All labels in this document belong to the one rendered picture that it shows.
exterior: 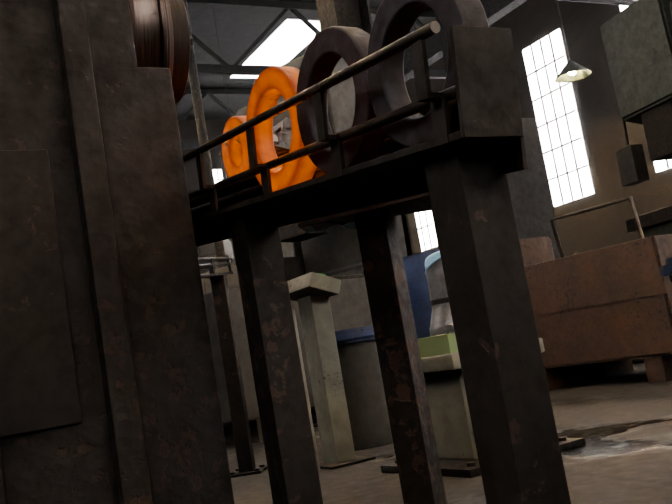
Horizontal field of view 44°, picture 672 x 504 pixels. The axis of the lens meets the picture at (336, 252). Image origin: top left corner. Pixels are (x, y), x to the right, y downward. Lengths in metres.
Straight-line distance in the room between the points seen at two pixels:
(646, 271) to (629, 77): 3.41
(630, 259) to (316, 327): 1.67
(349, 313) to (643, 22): 3.54
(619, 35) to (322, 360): 4.94
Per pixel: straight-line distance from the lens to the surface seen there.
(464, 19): 0.85
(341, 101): 5.51
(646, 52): 6.91
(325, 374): 2.71
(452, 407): 2.28
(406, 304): 1.54
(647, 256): 3.83
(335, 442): 2.72
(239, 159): 1.91
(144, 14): 1.80
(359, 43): 1.02
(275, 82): 1.21
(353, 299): 4.55
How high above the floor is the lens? 0.35
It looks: 7 degrees up
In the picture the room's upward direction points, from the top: 10 degrees counter-clockwise
